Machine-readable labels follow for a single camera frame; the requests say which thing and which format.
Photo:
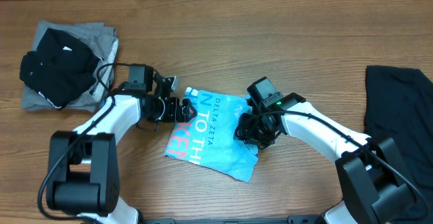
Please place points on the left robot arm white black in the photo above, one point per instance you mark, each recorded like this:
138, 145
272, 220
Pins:
83, 181

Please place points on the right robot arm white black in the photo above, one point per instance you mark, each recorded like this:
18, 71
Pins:
375, 182

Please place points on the light blue printed t-shirt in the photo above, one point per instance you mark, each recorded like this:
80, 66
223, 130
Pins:
209, 139

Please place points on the black t-shirt pile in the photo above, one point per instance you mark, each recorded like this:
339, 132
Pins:
399, 105

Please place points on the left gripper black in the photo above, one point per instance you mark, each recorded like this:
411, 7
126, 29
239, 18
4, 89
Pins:
183, 117

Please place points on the folded grey garment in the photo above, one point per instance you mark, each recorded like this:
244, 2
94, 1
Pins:
103, 42

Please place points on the folded black garment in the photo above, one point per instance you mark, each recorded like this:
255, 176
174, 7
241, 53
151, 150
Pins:
60, 69

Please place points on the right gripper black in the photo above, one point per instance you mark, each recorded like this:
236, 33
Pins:
248, 136

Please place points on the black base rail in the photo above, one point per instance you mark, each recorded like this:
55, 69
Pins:
230, 221

